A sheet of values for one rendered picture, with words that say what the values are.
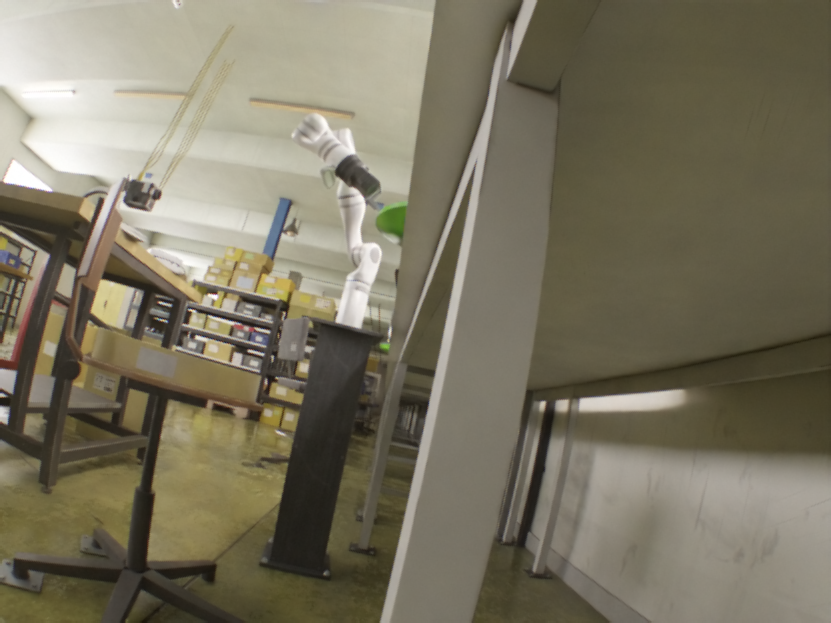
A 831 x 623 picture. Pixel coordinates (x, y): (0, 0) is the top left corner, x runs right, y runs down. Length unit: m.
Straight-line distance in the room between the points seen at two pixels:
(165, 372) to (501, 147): 0.74
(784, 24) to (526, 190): 0.22
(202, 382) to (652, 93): 0.82
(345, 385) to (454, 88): 1.20
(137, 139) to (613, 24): 8.42
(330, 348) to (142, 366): 0.77
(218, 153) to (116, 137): 2.29
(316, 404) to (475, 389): 1.28
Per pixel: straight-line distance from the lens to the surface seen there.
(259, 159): 7.28
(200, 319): 6.94
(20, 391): 1.79
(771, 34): 0.35
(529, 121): 0.27
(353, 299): 1.55
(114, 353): 0.86
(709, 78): 0.37
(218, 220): 10.97
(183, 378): 0.87
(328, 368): 1.47
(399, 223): 1.04
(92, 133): 9.38
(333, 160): 1.20
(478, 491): 0.21
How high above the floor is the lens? 0.62
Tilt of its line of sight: 13 degrees up
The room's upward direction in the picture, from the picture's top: 12 degrees clockwise
